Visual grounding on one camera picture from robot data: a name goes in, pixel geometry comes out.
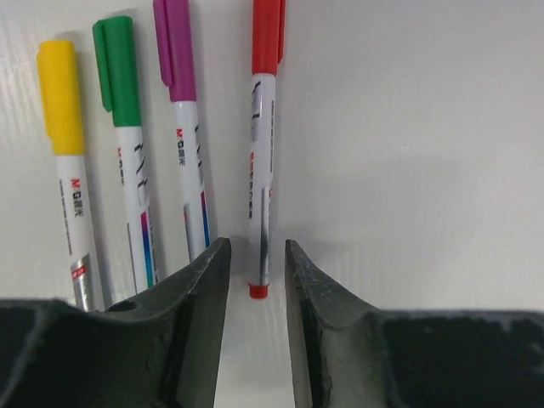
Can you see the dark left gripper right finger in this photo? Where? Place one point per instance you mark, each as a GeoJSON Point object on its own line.
{"type": "Point", "coordinates": [347, 353]}

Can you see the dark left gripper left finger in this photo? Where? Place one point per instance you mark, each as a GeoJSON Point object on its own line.
{"type": "Point", "coordinates": [159, 348]}

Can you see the yellow pen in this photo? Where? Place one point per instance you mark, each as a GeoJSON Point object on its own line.
{"type": "Point", "coordinates": [61, 106]}

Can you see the green pen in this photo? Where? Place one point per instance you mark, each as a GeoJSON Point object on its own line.
{"type": "Point", "coordinates": [115, 52]}

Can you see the purple pen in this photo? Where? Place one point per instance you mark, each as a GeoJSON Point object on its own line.
{"type": "Point", "coordinates": [175, 52]}

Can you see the red pen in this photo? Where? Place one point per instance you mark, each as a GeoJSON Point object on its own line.
{"type": "Point", "coordinates": [268, 28]}

